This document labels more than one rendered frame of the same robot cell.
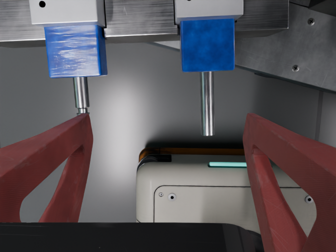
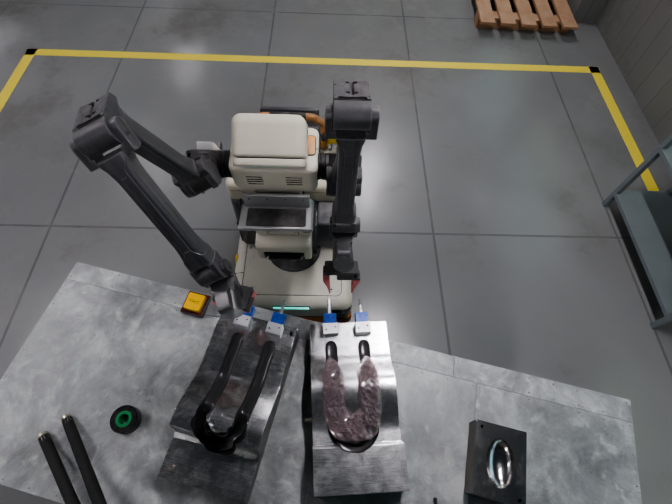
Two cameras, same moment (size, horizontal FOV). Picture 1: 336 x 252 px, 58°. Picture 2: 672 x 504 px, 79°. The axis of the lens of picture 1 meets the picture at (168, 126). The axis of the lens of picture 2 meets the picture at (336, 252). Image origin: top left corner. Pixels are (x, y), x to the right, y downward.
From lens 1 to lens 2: 1.17 m
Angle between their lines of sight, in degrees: 20
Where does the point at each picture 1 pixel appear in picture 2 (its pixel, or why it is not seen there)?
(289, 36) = (303, 329)
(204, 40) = (330, 319)
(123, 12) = (350, 327)
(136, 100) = not seen: hidden behind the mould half
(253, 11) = (318, 328)
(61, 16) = (363, 322)
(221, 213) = (302, 280)
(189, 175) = (321, 301)
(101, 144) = not seen: hidden behind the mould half
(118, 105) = not seen: hidden behind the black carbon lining
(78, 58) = (360, 315)
